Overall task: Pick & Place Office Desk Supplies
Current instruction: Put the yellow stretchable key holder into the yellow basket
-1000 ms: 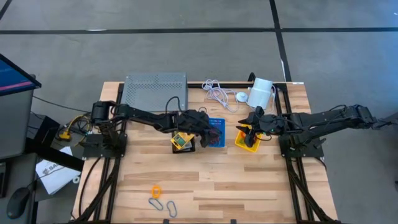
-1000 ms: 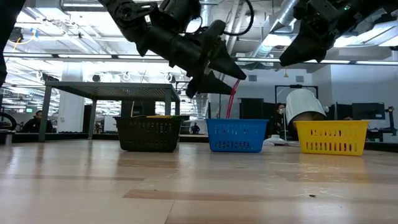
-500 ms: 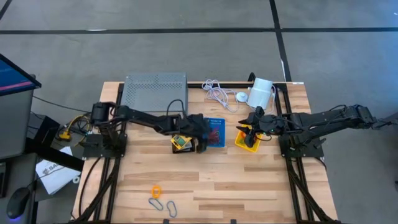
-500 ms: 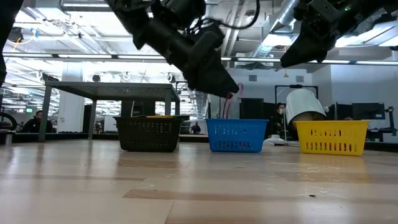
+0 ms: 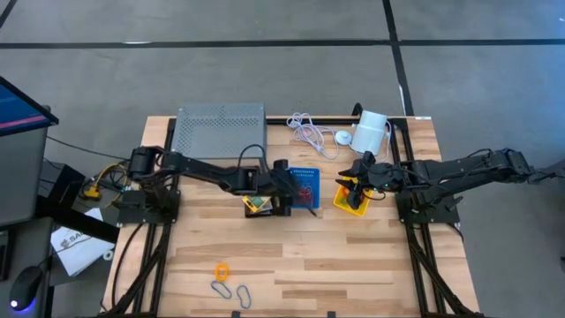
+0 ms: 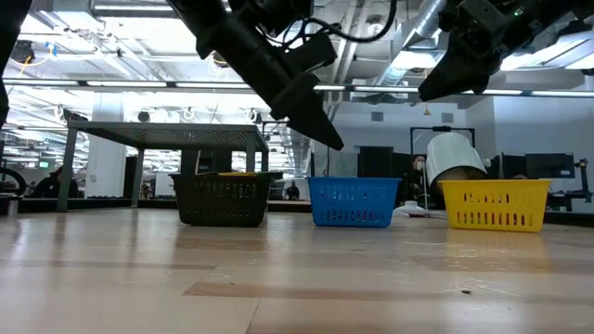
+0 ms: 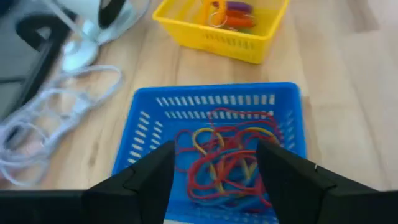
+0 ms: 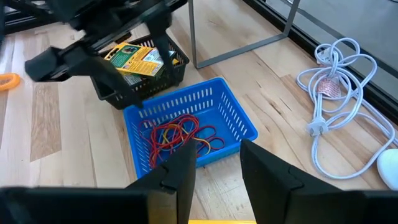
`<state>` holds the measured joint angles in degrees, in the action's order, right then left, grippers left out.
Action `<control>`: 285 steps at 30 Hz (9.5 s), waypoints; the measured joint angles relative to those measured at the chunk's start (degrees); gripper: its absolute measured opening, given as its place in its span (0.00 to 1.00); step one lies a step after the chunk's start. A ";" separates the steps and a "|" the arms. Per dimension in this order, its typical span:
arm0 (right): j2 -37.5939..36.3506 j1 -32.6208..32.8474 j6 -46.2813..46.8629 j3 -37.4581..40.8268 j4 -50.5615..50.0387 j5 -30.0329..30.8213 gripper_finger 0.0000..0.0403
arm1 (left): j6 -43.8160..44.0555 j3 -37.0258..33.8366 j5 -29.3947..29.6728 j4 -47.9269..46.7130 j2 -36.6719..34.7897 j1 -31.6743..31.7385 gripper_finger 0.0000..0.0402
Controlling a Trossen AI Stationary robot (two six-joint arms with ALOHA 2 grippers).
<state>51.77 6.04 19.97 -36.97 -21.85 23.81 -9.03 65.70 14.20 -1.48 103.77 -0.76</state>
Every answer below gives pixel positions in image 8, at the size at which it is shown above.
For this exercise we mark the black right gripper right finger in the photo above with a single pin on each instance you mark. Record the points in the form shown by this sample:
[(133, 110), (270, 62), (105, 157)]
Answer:
[(311, 205)]

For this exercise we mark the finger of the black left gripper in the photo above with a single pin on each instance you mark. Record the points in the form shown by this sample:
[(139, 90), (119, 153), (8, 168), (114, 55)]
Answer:
[(77, 63), (163, 34)]

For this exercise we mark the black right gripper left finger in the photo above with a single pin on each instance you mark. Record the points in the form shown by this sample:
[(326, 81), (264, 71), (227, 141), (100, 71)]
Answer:
[(93, 205)]

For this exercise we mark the red rubber band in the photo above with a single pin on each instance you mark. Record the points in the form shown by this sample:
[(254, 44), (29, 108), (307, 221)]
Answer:
[(154, 146)]

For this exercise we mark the grey perforated metal shelf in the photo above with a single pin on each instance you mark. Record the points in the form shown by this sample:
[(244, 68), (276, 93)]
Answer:
[(192, 31)]

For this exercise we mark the black plastic basket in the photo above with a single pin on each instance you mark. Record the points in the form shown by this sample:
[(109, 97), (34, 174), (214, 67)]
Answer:
[(155, 85)]

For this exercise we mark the orange spiral coil band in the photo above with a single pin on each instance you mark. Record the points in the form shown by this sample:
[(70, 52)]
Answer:
[(15, 81)]

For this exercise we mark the white round puck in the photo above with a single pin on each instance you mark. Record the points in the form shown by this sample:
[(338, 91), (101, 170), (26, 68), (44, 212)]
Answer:
[(388, 168)]

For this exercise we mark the blue plastic basket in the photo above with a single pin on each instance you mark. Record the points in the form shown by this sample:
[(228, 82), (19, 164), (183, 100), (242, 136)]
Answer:
[(224, 99)]

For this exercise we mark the yellow plastic basket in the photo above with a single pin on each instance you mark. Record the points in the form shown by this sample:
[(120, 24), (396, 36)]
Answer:
[(222, 222)]

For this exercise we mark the blue rubber band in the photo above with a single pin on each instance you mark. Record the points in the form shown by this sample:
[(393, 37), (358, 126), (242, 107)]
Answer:
[(161, 138)]

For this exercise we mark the maroon rubber band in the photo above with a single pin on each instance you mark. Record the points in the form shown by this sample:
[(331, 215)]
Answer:
[(221, 141)]

